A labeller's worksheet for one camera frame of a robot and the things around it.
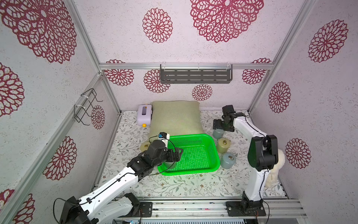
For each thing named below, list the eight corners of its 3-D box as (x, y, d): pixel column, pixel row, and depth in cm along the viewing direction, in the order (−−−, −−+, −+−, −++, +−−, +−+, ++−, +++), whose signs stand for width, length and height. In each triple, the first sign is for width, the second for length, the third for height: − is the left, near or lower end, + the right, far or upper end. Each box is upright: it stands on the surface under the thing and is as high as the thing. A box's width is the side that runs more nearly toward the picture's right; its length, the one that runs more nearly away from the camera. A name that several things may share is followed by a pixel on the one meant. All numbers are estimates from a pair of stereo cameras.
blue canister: (221, 169, 90) (224, 163, 83) (219, 159, 95) (222, 152, 87) (232, 169, 90) (237, 163, 83) (230, 159, 95) (234, 152, 87)
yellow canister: (217, 153, 97) (220, 146, 90) (215, 144, 102) (218, 137, 94) (227, 153, 97) (231, 146, 90) (225, 144, 102) (229, 137, 94)
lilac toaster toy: (137, 129, 111) (134, 121, 104) (141, 112, 123) (138, 104, 115) (151, 128, 111) (149, 121, 103) (154, 112, 123) (152, 104, 115)
